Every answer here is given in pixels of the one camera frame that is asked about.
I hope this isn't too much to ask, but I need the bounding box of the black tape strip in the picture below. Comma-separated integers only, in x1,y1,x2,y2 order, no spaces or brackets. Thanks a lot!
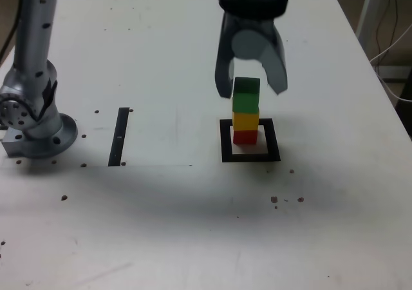
108,107,130,168

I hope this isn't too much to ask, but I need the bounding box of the yellow cube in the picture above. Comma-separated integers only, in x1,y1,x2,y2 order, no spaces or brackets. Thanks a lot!
232,111,260,132

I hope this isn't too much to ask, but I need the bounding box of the green cube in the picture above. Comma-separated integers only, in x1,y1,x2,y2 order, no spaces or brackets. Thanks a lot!
232,77,261,114

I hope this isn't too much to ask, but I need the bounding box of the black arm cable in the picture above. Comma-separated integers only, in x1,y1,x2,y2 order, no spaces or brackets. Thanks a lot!
0,11,23,61

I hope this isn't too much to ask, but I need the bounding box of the thin black cable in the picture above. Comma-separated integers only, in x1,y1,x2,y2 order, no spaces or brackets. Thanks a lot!
375,0,412,56

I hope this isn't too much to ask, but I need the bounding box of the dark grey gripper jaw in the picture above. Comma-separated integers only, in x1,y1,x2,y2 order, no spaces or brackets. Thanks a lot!
214,12,239,99

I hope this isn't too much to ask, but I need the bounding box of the black tape square outline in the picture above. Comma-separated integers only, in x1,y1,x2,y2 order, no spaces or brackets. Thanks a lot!
219,118,281,164

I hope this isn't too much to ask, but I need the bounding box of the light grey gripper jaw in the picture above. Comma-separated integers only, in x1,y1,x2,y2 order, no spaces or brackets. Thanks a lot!
231,24,289,96

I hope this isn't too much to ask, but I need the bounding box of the white cable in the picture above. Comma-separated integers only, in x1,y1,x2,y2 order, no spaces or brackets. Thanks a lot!
369,22,412,103

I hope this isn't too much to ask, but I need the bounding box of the red cube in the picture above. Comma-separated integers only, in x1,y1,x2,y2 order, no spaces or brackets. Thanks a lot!
232,129,258,146

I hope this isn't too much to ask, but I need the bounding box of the white metal frame leg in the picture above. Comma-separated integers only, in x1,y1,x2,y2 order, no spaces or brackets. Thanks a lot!
355,0,391,51

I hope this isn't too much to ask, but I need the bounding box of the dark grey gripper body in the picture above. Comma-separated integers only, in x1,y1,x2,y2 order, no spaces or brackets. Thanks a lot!
224,12,278,34

